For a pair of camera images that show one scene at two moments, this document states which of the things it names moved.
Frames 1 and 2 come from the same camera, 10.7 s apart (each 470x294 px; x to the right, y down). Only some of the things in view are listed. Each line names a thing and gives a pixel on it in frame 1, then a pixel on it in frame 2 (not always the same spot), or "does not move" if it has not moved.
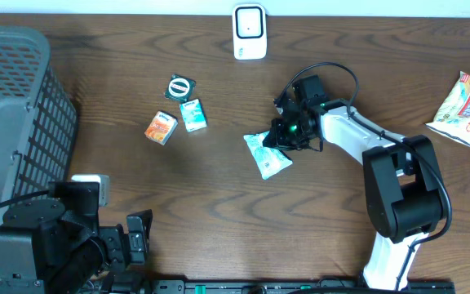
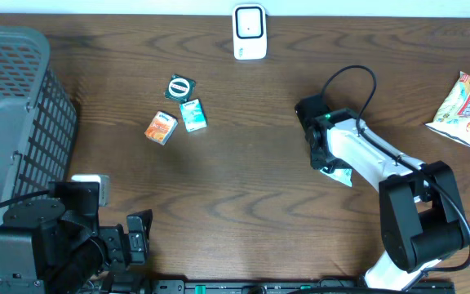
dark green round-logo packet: (179, 88) does not move
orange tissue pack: (161, 127) does not move
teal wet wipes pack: (269, 160) to (342, 175)
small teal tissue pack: (194, 115) does not move
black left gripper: (113, 242) does not move
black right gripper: (273, 136) to (317, 163)
